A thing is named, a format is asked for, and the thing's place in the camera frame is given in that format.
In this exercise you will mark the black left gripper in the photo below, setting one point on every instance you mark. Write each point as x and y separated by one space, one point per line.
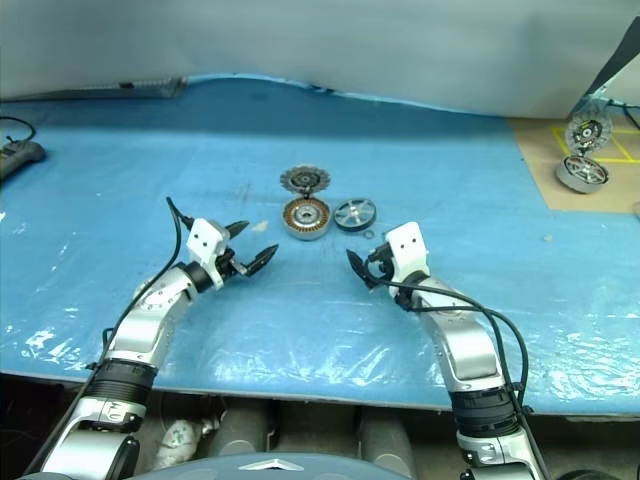
232 264

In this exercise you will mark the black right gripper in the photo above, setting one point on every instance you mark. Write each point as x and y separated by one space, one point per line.
381 262

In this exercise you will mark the silver spoked motor rotor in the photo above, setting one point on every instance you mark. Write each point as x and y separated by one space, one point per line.
352 215

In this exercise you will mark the silver motor housing copper windings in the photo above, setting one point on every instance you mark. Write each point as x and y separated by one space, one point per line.
306 219

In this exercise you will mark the finned round motor end cap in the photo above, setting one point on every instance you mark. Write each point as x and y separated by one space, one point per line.
305 179

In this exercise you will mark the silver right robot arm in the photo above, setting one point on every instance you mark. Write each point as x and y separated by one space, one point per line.
465 345

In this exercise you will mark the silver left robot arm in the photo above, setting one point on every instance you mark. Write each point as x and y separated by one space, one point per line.
145 330

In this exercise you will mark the assembled silver motor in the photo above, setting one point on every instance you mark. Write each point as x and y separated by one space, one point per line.
582 174

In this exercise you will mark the blue plastic table sheet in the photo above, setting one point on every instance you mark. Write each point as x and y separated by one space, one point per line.
150 150

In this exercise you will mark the dark grey rounded shape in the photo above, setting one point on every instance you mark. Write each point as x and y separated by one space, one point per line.
242 427
385 440

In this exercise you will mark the brown cardboard sheet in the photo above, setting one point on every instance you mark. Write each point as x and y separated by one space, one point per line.
535 165

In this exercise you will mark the white crumpled cloth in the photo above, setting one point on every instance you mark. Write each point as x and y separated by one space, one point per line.
177 439

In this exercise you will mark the grey robot torso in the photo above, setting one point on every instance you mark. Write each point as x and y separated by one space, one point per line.
270 466

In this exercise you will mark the dark grey power strip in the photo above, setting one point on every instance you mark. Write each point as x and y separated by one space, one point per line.
20 155

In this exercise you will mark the black diagonal bar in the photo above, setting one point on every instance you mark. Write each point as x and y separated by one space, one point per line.
612 57

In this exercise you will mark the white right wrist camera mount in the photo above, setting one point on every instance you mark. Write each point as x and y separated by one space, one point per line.
410 246

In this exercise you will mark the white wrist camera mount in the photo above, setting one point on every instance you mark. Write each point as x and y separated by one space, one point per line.
207 242
410 246

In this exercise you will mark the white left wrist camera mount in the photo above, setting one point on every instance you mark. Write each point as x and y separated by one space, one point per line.
207 242

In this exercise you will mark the long grey metal rail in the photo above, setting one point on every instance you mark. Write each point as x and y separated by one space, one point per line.
125 89

